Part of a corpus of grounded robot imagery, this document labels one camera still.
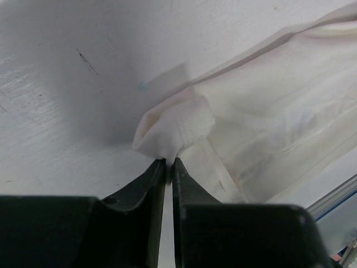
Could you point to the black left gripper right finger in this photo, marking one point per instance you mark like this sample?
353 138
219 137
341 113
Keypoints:
191 222

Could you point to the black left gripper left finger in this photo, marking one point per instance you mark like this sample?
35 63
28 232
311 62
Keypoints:
136 218

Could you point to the white t shirt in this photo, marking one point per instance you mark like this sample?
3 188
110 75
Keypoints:
269 123

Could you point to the aluminium rail frame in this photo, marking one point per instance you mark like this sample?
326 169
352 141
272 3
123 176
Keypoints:
335 215

